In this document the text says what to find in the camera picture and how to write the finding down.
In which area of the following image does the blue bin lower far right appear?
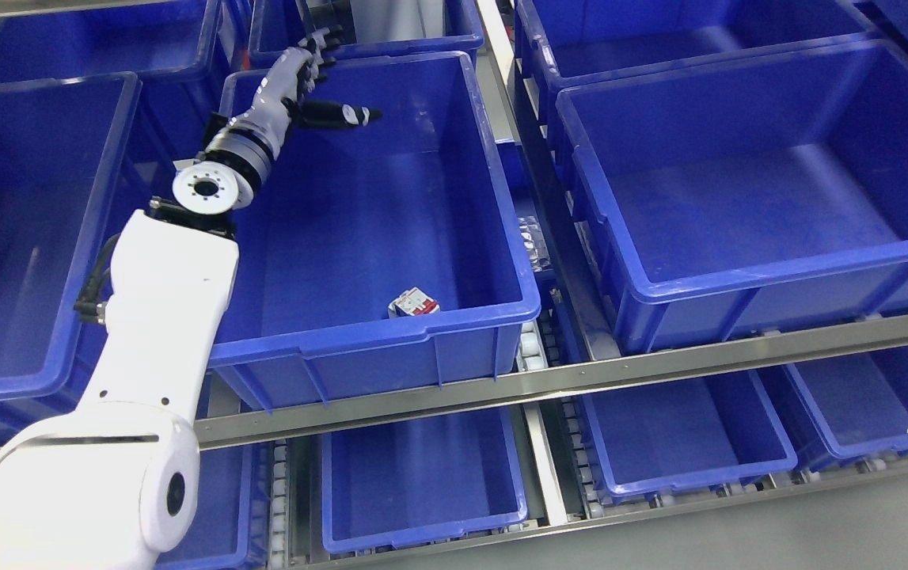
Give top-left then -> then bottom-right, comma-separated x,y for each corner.
758,346 -> 908,472

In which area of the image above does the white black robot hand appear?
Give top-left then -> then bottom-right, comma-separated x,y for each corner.
235,25 -> 382,147

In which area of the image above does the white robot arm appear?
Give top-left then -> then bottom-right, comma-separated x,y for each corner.
0,166 -> 241,569

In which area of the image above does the blue bin lower centre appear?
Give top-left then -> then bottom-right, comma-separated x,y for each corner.
321,408 -> 527,554

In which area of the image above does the white red circuit breaker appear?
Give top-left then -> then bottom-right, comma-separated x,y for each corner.
387,287 -> 442,318

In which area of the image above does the blue bin upper left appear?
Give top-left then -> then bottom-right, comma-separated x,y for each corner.
0,1 -> 252,160

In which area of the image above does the blue bin upper centre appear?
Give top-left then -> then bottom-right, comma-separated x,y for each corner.
248,1 -> 484,68

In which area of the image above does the blue bin upper right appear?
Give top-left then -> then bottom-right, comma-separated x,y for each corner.
515,1 -> 875,97

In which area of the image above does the blue bin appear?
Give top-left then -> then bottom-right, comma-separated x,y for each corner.
557,40 -> 908,354
321,408 -> 527,554
577,370 -> 798,505
0,73 -> 147,445
210,51 -> 541,410
758,346 -> 908,472
0,1 -> 252,160
515,1 -> 875,97
248,1 -> 484,68
156,443 -> 272,569

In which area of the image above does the metal shelf rail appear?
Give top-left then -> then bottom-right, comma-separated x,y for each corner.
196,315 -> 908,450

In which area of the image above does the blue bin lower left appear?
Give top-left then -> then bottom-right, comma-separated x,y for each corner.
156,443 -> 272,569

